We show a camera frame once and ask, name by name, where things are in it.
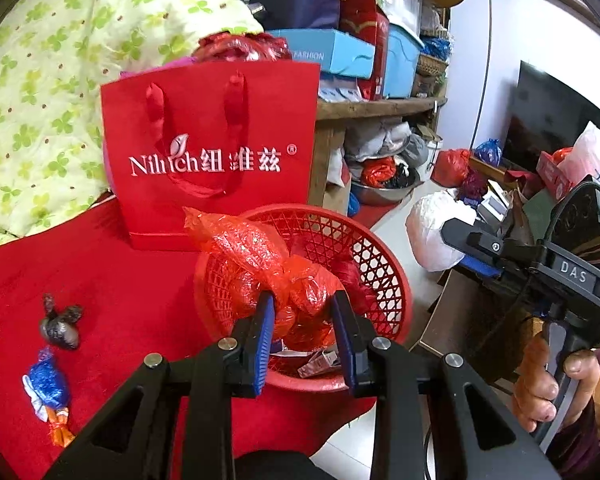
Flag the blue white dotted pack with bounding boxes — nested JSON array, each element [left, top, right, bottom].
[[320, 77, 366, 103]]

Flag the green clover print quilt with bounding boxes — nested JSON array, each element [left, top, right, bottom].
[[0, 0, 266, 256]]

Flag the pink white plastic bag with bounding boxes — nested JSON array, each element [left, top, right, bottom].
[[555, 121, 600, 201]]

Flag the shiny red foil bag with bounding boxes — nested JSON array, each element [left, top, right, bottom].
[[192, 31, 293, 64]]

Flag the small black plastic bag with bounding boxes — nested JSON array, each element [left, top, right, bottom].
[[392, 162, 416, 186]]

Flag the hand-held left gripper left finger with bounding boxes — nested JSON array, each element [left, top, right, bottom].
[[45, 291, 277, 480]]

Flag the brown cardboard board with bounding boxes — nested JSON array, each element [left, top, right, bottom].
[[410, 265, 551, 391]]

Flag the person's right hand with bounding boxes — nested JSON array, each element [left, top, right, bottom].
[[511, 332, 600, 433]]

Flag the red gift box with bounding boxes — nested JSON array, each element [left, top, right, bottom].
[[340, 0, 391, 101]]

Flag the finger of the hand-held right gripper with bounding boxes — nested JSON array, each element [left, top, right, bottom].
[[460, 255, 536, 291], [440, 217, 546, 261]]

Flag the orange red plastic bag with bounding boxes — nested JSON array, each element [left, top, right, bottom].
[[361, 156, 398, 186]]

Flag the white red tube packet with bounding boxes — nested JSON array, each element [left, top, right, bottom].
[[297, 350, 343, 378]]

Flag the red floor mat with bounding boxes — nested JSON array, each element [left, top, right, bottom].
[[355, 205, 396, 231]]

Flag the metal basin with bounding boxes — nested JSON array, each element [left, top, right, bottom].
[[347, 165, 421, 206]]

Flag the large white plastic bag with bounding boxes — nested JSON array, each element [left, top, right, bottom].
[[405, 190, 478, 273]]

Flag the red blanket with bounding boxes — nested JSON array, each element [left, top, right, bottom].
[[0, 195, 376, 480]]

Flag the red plastic mesh basket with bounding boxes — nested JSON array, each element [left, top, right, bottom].
[[194, 203, 413, 395]]

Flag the black knotted plastic bag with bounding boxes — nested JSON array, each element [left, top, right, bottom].
[[39, 294, 84, 351]]

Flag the black television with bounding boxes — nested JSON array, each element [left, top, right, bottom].
[[500, 60, 600, 173]]

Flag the old wooden table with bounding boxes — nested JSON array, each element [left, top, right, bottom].
[[310, 95, 448, 206]]

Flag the blue foil wrapper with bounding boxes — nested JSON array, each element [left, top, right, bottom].
[[21, 347, 72, 421]]

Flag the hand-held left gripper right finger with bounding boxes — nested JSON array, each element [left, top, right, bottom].
[[330, 290, 561, 480]]

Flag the grey white bundled bags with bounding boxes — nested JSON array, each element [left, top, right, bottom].
[[345, 120, 413, 161]]

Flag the blue plastic storage bin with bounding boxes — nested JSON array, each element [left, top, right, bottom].
[[382, 22, 423, 98]]

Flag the orange candy wrapper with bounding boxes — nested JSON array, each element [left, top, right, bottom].
[[45, 406, 76, 448]]

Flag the light blue cardboard box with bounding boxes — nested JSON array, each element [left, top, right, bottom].
[[267, 27, 376, 78]]

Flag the red paper gift bag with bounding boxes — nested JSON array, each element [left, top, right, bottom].
[[100, 62, 322, 252]]

